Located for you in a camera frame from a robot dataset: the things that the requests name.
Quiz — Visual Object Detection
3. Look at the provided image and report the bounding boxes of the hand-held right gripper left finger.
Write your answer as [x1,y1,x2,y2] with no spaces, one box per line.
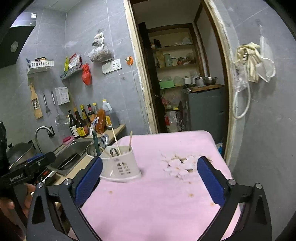
[26,156,104,241]

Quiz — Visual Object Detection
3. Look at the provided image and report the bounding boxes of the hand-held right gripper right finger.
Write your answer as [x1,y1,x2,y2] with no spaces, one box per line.
[196,156,272,241]

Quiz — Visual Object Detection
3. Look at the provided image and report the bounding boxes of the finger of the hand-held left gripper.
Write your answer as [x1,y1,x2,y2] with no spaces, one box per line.
[24,152,56,171]
[27,153,48,163]

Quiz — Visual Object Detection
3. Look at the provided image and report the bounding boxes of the white plastic utensil holder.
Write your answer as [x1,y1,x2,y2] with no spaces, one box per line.
[86,139,142,183]

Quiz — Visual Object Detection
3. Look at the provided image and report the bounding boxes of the dark-handled knife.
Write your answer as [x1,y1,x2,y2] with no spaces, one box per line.
[92,130,102,156]

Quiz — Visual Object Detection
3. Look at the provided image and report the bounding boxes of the person's left hand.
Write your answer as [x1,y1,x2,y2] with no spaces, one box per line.
[0,184,36,219]

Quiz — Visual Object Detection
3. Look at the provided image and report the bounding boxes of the dark cooking pot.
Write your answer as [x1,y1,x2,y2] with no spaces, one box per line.
[7,142,35,166]

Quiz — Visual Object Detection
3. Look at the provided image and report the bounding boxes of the curved steel faucet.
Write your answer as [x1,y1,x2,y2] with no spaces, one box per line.
[35,126,55,153]

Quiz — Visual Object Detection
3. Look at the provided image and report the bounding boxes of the dark pump bottle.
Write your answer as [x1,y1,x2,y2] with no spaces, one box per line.
[68,110,78,139]

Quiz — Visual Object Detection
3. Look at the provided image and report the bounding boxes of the steel mesh strainer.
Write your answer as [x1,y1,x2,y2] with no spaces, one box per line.
[51,91,70,127]

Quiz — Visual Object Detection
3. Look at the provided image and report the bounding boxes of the dark sauce bottle yellow label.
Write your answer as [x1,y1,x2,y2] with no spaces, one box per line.
[73,107,89,138]

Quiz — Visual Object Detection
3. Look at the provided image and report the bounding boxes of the wooden grater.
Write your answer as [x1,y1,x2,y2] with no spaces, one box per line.
[28,79,43,120]

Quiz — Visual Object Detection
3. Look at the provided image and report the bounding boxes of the slim steel peeler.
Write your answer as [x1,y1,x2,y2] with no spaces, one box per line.
[42,93,51,114]

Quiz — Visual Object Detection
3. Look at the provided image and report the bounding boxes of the white and blue packet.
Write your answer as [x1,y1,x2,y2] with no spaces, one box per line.
[89,117,99,136]

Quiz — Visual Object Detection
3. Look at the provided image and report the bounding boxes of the yellow-capped sauce bottle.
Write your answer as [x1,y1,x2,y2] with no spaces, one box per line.
[80,105,90,130]

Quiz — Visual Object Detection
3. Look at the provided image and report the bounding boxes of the pink tablecloth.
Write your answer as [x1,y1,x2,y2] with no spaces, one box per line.
[80,130,243,241]

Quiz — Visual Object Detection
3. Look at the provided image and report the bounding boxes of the orange seasoning packet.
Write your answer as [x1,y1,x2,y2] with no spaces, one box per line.
[95,109,106,135]

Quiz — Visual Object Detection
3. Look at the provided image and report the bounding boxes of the red-labelled sauce bottle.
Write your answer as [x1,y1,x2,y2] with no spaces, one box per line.
[87,104,96,123]

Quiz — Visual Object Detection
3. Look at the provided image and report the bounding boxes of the large cooking oil jug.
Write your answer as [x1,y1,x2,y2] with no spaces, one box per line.
[102,99,120,130]

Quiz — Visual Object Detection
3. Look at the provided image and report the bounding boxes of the grey washing machine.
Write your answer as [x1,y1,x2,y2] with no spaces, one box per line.
[181,86,226,133]

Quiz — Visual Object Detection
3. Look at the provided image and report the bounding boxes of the plastic bag with bottles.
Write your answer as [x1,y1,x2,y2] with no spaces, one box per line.
[165,111,179,132]

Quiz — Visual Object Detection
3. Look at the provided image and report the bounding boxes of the red plastic bag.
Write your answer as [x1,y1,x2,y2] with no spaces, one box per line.
[82,63,92,86]

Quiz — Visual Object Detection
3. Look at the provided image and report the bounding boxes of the wooden cutting board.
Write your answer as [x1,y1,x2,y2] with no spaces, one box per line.
[188,84,223,93]

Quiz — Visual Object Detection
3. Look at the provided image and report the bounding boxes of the steel bowl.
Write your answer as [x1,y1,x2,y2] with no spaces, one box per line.
[202,76,218,85]

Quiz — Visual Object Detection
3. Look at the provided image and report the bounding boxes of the red seasoning packet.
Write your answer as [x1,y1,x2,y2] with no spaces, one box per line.
[69,53,82,67]

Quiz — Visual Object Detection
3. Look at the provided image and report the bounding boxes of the green box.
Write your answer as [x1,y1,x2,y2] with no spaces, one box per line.
[159,80,175,89]

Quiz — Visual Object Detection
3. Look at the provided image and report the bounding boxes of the black range hood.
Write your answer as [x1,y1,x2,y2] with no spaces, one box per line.
[0,13,37,69]

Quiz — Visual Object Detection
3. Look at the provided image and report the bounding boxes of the clear bag of dried food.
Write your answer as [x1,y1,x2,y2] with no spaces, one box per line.
[87,45,114,63]

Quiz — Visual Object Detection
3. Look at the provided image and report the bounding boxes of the white mesh filter bag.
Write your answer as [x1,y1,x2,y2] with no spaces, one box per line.
[258,35,276,83]

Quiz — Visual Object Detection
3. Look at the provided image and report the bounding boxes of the cream rubber gloves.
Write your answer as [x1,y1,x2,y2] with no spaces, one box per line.
[233,42,263,82]

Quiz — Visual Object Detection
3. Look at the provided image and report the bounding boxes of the small white plastic bag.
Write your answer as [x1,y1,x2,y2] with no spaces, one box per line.
[92,32,105,47]

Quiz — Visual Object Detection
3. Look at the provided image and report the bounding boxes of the wooden shelf unit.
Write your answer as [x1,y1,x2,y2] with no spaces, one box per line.
[139,22,206,93]

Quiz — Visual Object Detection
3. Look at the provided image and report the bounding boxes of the white wall box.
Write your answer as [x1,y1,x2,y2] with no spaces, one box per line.
[55,86,70,106]

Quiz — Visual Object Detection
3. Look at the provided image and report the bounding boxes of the white hose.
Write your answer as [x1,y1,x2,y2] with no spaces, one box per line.
[232,53,251,120]

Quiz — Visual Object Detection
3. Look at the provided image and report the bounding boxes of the white wall basket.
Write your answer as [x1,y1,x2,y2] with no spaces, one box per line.
[26,59,54,75]

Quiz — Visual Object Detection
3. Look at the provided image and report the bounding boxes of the grey wall rack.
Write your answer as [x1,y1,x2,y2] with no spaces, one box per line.
[60,62,83,81]

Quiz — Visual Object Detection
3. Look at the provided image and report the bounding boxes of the white power cable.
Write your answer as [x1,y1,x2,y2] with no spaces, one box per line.
[131,64,142,135]

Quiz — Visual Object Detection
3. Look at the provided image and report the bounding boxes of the white wall switch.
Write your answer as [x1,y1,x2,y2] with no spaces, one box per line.
[102,62,114,75]

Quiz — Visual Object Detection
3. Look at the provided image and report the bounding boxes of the worn wooden door frame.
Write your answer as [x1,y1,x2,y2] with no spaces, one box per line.
[124,0,237,166]

